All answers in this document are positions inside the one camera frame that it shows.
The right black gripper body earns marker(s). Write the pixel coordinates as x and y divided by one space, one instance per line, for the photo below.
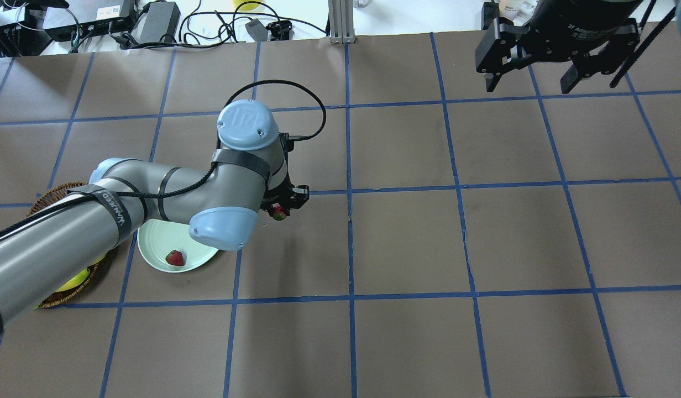
578 33

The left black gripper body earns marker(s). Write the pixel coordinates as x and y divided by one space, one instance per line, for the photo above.
294 197

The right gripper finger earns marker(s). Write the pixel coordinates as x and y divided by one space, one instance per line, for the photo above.
617 49
500 51

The red strawberry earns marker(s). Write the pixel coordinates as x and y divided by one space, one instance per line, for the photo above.
278 213
175 258

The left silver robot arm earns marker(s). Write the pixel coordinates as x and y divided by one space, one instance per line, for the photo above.
247 174

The light green plate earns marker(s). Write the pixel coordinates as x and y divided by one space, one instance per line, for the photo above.
167 246

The black power adapter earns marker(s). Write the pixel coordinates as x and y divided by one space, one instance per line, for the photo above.
489 11

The white cup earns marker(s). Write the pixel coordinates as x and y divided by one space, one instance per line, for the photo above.
509 8

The black laptop charger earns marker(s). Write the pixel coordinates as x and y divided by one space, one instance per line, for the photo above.
159 22

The aluminium frame post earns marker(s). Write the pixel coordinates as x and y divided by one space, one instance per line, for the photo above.
340 22

